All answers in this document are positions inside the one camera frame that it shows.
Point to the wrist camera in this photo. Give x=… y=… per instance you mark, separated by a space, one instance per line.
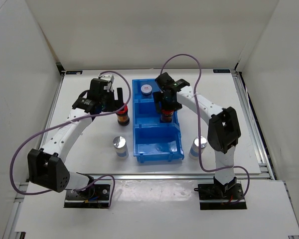
x=164 y=80
x=106 y=82

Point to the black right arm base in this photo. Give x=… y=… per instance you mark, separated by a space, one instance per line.
x=210 y=198

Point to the red-lid chili sauce jar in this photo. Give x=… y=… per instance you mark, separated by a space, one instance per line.
x=123 y=117

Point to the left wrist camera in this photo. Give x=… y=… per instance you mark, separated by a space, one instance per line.
x=106 y=82

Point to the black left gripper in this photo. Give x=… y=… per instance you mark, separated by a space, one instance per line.
x=115 y=104

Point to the white-lid dark sauce jar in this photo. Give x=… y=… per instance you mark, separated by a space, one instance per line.
x=146 y=90

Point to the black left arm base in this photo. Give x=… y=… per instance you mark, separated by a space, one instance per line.
x=98 y=197

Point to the aluminium table edge rail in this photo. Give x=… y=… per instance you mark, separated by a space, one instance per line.
x=178 y=176

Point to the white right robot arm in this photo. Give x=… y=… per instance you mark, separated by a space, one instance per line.
x=223 y=126

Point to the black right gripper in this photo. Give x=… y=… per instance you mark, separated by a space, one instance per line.
x=158 y=97

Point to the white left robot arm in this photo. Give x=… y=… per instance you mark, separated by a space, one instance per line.
x=47 y=165

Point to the blue three-compartment plastic bin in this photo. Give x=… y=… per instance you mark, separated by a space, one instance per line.
x=153 y=140

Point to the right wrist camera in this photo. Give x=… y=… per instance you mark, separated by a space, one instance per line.
x=164 y=80

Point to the blue-label white seasoning bottle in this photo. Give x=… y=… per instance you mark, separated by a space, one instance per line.
x=120 y=147

